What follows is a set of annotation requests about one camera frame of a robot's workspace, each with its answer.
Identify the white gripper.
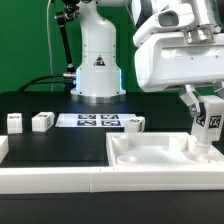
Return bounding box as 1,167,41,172
134,32,224,117

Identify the white square table top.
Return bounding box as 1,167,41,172
106,132,224,167

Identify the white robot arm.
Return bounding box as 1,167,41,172
63,0,224,116

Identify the white fiducial marker sheet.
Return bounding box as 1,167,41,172
56,113,136,127

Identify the white U-shaped workspace fence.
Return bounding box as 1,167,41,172
0,134,224,195

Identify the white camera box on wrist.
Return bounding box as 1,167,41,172
133,0,195,47

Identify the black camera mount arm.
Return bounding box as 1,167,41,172
55,0,80,93

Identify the black cable bundle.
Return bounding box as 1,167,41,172
18,73,77,93

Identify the grey thin cable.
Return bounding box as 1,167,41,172
46,0,56,92

